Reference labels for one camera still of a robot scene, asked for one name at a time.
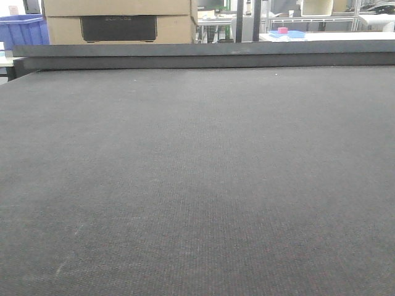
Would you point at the white background table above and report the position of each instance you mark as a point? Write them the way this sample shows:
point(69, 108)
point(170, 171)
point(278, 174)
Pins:
point(330, 36)

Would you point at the dark conveyor side rail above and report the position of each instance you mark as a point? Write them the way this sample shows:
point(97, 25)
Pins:
point(222, 55)

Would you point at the pink block on tray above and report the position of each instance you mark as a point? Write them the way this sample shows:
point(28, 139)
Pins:
point(282, 30)

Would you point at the lower cardboard box black label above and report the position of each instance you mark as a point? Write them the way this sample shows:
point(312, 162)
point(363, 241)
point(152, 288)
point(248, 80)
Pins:
point(177, 29)

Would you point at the blue plastic bin far left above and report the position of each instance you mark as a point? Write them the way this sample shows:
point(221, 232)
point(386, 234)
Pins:
point(30, 29)

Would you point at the upper cardboard box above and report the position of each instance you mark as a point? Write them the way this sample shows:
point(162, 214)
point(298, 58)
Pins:
point(59, 8)

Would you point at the black vertical post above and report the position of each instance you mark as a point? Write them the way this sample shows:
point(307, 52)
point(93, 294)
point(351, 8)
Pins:
point(257, 20)

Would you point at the metal shelving rack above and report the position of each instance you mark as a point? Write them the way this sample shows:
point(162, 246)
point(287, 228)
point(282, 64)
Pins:
point(288, 14)

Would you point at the cream box on rack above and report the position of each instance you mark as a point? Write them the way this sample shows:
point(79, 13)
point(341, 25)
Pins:
point(316, 8)

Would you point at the black conveyor belt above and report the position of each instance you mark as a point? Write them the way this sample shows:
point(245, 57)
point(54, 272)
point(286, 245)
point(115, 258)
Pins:
point(266, 181)

